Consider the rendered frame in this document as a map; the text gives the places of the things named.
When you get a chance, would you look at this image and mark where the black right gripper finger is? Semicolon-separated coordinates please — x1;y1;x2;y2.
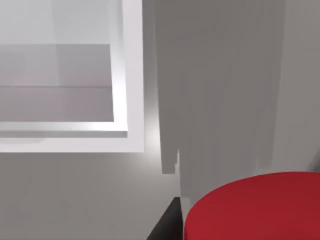
145;196;184;240

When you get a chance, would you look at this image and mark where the red round can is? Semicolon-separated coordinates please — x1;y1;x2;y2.
183;171;320;240

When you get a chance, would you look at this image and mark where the white sink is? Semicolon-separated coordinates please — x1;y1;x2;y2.
0;0;146;154

